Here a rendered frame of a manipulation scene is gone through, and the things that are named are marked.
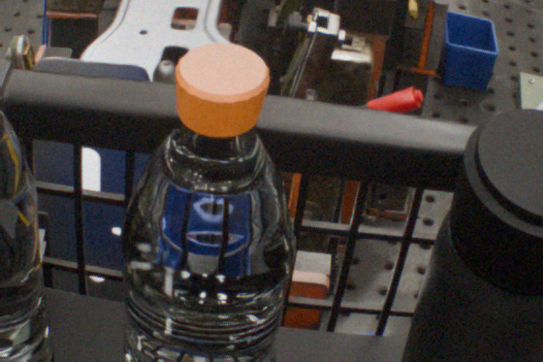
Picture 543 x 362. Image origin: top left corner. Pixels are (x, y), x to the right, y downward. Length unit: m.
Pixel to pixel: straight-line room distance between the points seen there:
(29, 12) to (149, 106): 1.58
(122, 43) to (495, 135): 1.08
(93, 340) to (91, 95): 0.12
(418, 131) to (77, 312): 0.19
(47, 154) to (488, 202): 0.59
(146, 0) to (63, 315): 1.01
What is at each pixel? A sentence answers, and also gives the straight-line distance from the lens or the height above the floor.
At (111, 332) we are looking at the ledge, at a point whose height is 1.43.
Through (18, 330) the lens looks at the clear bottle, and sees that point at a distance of 0.48.
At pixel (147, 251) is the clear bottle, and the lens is 0.42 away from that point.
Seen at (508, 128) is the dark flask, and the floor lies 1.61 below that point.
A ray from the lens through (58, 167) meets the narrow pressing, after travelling 0.95.
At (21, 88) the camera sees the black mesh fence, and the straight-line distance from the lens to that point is 0.52.
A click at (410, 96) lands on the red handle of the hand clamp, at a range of 1.20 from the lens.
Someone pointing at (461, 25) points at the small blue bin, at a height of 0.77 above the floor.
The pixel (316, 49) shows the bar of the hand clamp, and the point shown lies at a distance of 1.16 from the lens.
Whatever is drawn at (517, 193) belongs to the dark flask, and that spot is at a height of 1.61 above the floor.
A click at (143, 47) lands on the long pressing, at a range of 1.47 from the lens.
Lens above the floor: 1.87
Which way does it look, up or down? 41 degrees down
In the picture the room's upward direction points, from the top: 8 degrees clockwise
